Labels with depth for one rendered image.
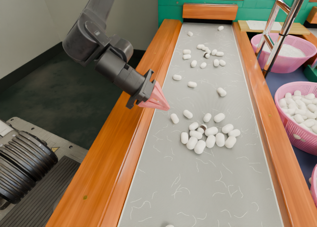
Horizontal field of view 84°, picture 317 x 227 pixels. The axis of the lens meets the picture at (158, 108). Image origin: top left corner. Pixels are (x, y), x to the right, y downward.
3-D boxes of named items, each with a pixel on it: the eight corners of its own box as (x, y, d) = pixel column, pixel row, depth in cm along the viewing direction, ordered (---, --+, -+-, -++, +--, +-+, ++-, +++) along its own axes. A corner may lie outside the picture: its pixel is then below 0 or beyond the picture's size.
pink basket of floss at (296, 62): (282, 84, 74) (294, 63, 68) (233, 58, 91) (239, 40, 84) (316, 66, 84) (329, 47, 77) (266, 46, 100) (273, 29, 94)
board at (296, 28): (240, 31, 94) (241, 29, 93) (237, 22, 104) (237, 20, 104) (309, 35, 88) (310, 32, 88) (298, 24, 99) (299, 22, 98)
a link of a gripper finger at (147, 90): (178, 96, 46) (150, 74, 43) (174, 116, 41) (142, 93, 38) (162, 109, 50) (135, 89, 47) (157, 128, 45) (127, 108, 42)
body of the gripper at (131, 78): (156, 72, 45) (132, 53, 43) (146, 97, 38) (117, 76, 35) (142, 86, 49) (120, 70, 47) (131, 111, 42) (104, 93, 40)
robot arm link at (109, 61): (86, 71, 39) (96, 53, 35) (99, 57, 44) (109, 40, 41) (112, 89, 41) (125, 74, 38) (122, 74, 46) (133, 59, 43)
